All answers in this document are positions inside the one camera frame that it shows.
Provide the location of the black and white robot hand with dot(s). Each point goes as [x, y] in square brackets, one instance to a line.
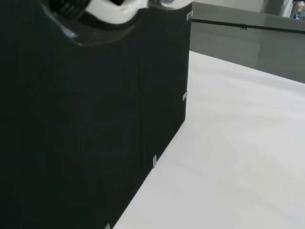
[114, 16]

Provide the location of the grey tape strip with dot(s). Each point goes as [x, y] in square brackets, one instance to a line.
[154, 161]
[185, 96]
[108, 226]
[189, 15]

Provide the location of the black bench cloth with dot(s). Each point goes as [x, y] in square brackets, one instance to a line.
[71, 131]

